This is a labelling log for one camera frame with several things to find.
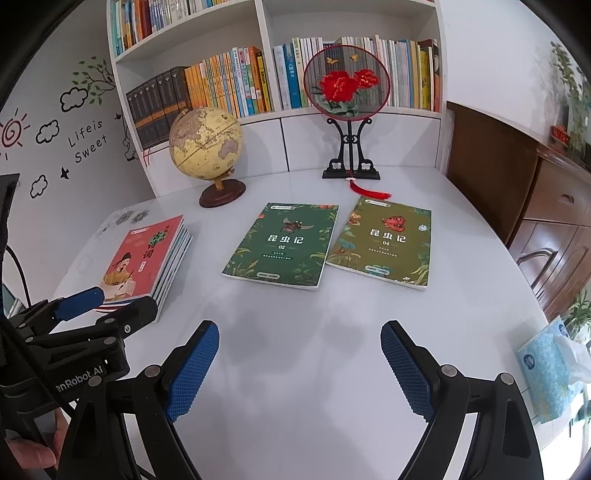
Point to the leafy potted plant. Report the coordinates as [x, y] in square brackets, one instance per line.
[575, 92]

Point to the red ornament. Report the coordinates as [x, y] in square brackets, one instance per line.
[560, 134]

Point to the tree wall decal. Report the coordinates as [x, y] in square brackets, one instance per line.
[94, 81]

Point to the vintage yellow globe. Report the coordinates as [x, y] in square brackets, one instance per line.
[203, 138]

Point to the red tassel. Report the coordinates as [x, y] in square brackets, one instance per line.
[369, 190]

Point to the black lettering wall decal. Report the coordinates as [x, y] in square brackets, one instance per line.
[78, 158]

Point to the row of dark hardcover volumes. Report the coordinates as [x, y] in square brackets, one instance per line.
[157, 106]

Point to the red sun wall decal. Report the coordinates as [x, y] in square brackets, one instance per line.
[10, 131]

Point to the white bookshelf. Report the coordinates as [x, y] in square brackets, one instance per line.
[286, 143]

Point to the row of colourful shelf volumes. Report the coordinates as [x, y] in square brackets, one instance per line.
[152, 23]

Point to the embroidered round fan on stand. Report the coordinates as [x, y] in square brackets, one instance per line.
[346, 83]

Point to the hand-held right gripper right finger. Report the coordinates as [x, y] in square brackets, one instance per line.
[406, 369]

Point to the dark green insect book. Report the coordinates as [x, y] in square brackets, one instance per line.
[281, 240]

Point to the person's left hand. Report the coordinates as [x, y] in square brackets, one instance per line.
[32, 454]

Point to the brown wooden sideboard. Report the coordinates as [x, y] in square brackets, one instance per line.
[545, 207]

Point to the green floor plant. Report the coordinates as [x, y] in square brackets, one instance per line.
[579, 314]

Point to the row of pale spined volumes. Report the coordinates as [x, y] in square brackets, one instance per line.
[415, 74]

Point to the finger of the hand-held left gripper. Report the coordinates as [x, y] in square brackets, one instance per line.
[78, 297]
[134, 314]

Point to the pile of picture books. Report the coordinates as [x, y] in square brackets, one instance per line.
[134, 263]

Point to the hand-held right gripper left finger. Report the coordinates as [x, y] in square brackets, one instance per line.
[194, 369]

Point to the olive insect book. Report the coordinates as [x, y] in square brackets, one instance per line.
[383, 240]

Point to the row of orange spined volumes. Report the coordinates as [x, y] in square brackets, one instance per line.
[226, 83]

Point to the blue patterned tissue pack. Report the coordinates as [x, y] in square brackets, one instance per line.
[545, 369]

